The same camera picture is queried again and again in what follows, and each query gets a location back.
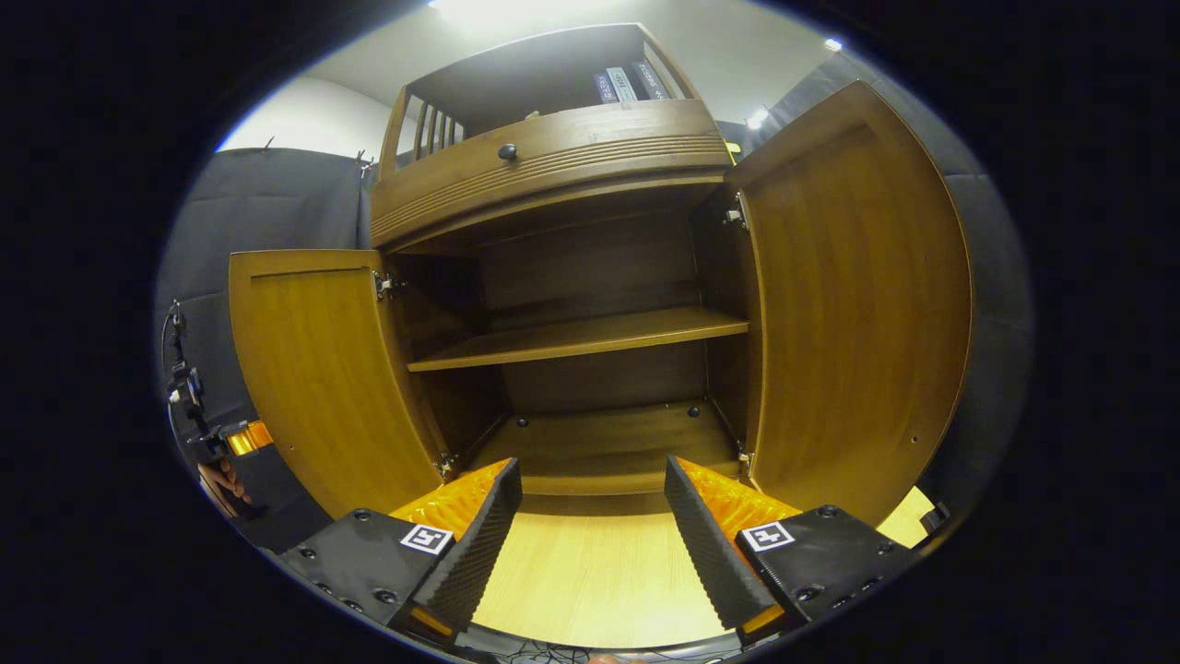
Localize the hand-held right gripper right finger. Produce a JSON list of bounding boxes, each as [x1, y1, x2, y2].
[[664, 454, 923, 646]]

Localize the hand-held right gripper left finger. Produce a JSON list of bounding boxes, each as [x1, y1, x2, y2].
[[277, 458, 524, 646]]

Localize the wooden shoe cabinet door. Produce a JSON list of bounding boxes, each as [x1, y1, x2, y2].
[[724, 80, 974, 527], [228, 249, 445, 519]]

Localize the wooden double-door shoe cabinet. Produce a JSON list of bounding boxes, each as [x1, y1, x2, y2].
[[228, 23, 974, 528]]

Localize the wooden cabinet inner shelf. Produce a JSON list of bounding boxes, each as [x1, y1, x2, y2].
[[407, 306, 750, 373]]

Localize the wooden cabinet drawer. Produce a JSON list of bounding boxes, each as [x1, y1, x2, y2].
[[371, 99, 734, 250]]

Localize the dark grey book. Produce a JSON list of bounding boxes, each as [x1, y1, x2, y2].
[[631, 59, 672, 101]]

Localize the large ceiling light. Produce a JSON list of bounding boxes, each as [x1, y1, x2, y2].
[[426, 0, 591, 33]]

